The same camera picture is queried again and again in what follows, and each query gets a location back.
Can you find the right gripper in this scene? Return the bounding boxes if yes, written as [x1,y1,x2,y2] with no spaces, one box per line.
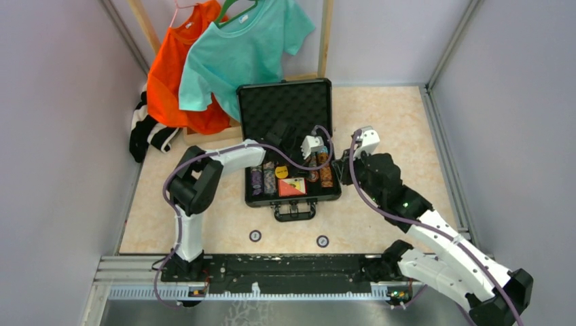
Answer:
[332,145,384,205]

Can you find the black poker set case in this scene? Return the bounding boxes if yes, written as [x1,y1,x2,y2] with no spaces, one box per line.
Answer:
[236,78,342,222]

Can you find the yellow round button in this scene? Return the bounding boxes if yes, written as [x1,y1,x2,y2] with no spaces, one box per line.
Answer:
[274,166,289,179]

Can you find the red playing card box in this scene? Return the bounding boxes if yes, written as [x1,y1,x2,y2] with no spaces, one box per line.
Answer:
[278,177,307,197]

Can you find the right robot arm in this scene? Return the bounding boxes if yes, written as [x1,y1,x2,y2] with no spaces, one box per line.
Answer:
[331,150,534,325]

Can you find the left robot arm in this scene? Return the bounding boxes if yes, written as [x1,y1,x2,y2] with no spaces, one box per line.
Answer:
[158,126,324,281]

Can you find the tan blue chip row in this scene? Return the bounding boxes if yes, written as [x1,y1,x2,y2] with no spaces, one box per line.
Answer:
[263,162,276,195]

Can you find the green multicolour chip row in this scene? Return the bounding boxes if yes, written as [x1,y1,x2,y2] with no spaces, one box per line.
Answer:
[307,153,318,175]

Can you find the orange red chip row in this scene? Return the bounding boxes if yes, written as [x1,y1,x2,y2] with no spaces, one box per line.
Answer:
[317,151,334,188]

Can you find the purple chip row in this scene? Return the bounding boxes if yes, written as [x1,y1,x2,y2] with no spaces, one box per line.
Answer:
[251,166,264,196]

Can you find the purple chip on table right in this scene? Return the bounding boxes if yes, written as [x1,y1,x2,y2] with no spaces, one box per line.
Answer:
[316,235,329,248]

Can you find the purple chip on table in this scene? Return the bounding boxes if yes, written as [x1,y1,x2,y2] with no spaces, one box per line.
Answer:
[316,235,329,248]
[249,230,262,242]

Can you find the wooden clothes rack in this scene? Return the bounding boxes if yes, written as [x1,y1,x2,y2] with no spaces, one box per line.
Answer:
[127,0,334,145]

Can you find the teal t-shirt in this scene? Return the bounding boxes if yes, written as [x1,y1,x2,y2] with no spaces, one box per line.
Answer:
[178,1,315,121]

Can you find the purple chip on table left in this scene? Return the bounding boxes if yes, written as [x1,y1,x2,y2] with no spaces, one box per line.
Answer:
[249,230,262,242]

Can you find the orange t-shirt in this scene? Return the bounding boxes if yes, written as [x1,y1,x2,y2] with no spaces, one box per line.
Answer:
[147,1,230,134]

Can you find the black white striped garment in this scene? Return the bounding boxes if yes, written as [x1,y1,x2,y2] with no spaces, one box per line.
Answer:
[129,84,180,163]

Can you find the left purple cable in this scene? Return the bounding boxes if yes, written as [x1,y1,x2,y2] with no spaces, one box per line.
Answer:
[153,125,335,310]

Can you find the purple cable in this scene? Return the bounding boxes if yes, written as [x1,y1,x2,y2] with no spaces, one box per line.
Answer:
[348,129,525,326]
[153,125,335,310]

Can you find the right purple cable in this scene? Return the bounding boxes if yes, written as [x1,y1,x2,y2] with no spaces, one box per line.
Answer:
[348,129,525,326]

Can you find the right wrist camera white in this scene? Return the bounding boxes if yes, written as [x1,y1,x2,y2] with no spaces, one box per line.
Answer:
[354,126,380,159]

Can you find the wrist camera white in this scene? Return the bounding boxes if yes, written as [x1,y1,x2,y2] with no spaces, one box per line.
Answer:
[354,126,380,159]
[300,135,325,160]

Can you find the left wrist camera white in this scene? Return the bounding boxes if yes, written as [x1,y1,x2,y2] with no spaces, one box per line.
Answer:
[300,135,325,160]

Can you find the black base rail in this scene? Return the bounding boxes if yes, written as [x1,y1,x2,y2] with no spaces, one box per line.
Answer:
[160,254,408,295]

